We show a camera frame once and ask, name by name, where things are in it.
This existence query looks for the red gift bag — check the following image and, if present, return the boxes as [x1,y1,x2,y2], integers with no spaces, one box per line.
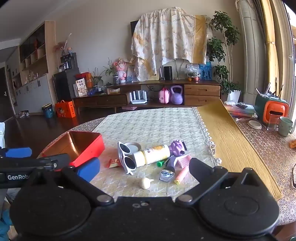
[75,72,93,88]

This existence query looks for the green mug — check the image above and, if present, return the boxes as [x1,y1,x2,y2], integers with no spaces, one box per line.
[278,116,295,136]

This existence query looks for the black fridge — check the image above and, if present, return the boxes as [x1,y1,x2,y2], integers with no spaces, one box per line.
[53,68,80,102]

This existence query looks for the white and yellow bottle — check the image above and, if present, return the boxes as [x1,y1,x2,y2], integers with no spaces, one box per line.
[133,144,171,167]

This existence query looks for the vase with dried flowers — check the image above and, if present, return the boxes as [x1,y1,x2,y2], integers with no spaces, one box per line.
[54,34,74,56]

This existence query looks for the pink toy case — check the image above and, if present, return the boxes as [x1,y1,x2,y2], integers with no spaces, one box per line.
[159,88,171,104]

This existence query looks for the floral cloth cover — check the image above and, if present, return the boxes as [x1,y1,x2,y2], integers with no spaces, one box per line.
[131,7,213,81]

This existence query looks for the printed snack box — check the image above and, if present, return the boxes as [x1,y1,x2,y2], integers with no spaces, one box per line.
[73,78,88,97]

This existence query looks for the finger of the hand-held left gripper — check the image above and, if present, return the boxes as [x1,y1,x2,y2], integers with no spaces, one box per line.
[0,153,71,172]
[0,147,32,159]

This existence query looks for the small green potted plant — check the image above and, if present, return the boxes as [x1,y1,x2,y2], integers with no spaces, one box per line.
[92,68,104,88]

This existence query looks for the tall potted plant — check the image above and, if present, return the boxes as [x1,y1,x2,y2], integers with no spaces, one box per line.
[207,10,243,102]

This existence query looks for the blue cloth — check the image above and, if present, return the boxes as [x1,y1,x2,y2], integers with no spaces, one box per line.
[0,209,12,241]

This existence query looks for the wooden wall cabinet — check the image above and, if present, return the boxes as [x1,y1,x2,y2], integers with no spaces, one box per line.
[6,20,57,114]

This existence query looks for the yellow curtain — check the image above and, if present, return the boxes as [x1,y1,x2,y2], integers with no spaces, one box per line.
[260,0,292,98]

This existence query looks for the red metal tin box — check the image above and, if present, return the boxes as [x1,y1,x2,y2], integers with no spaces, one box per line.
[41,131,105,167]

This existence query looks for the quilted cream table mat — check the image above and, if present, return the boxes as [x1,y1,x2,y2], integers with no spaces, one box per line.
[89,107,216,197]

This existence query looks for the blue bucket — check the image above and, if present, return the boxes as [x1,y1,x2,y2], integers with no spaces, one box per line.
[42,103,55,118]

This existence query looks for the coffee machine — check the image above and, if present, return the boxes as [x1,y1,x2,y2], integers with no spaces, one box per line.
[59,53,78,72]

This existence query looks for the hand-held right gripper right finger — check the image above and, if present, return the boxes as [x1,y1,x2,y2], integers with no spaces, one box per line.
[175,158,260,207]

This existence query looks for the garlic bulb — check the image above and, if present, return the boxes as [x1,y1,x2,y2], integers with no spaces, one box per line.
[139,177,154,190]

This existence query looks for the white sunglasses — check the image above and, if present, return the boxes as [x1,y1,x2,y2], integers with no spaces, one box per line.
[117,141,137,175]

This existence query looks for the plastic bag of fruit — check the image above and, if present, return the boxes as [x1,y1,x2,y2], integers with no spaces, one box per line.
[186,64,200,82]

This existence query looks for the wooden tv cabinet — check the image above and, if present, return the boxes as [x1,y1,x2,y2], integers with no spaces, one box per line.
[73,80,222,114]

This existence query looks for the blue picture box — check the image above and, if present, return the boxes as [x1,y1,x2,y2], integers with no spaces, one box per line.
[199,62,213,81]

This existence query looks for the pink doll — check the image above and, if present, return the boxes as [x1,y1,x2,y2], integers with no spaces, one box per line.
[116,58,129,82]

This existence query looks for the white router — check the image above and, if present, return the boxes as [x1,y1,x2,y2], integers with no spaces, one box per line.
[127,91,148,104]

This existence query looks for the pink comb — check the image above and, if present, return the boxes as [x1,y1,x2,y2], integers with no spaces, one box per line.
[175,155,192,168]

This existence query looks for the dark door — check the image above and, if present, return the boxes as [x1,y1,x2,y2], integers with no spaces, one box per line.
[0,67,15,122]

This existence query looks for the clear drinking glass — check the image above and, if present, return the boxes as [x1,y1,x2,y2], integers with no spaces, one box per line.
[267,113,279,132]

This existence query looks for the green and orange tissue box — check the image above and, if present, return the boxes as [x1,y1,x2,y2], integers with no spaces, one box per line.
[254,94,290,124]

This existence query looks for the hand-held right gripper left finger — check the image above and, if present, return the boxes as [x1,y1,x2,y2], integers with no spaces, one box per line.
[32,157,115,207]

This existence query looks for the orange gift box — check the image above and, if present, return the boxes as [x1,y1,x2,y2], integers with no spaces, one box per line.
[55,100,76,118]

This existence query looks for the purple kettlebell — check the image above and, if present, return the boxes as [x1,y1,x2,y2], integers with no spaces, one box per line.
[170,85,184,105]

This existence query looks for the stack of plastic folders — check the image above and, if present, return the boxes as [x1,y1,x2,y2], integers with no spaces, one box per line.
[224,102,257,118]

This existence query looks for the standing air conditioner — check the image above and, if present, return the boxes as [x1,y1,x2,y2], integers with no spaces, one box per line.
[236,0,264,100]

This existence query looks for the potted orchid plant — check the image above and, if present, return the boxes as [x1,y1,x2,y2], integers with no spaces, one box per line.
[103,58,121,85]

